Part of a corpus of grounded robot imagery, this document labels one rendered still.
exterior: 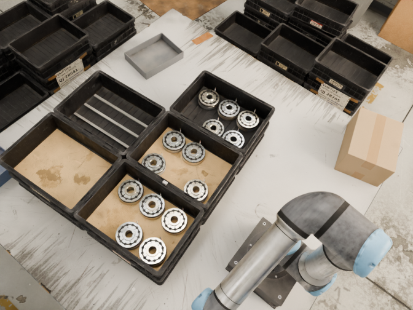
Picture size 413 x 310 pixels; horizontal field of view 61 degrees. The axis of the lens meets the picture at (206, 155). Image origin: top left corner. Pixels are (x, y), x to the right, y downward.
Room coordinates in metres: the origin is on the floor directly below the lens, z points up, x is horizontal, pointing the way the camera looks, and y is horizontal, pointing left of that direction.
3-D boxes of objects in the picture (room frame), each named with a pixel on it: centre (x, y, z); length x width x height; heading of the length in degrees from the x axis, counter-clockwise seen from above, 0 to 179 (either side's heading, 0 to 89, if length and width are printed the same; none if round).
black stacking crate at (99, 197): (0.44, 0.22, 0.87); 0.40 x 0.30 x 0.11; 65
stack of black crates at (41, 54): (1.57, 1.08, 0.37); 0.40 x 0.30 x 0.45; 149
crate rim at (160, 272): (0.44, 0.22, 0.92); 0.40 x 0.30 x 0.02; 65
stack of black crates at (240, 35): (2.18, -0.16, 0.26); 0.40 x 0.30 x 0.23; 59
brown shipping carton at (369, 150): (1.00, -0.79, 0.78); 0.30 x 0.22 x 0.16; 163
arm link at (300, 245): (0.39, -0.31, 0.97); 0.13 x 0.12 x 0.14; 51
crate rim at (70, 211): (0.61, 0.58, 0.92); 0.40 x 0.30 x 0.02; 65
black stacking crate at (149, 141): (0.71, 0.09, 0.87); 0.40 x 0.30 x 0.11; 65
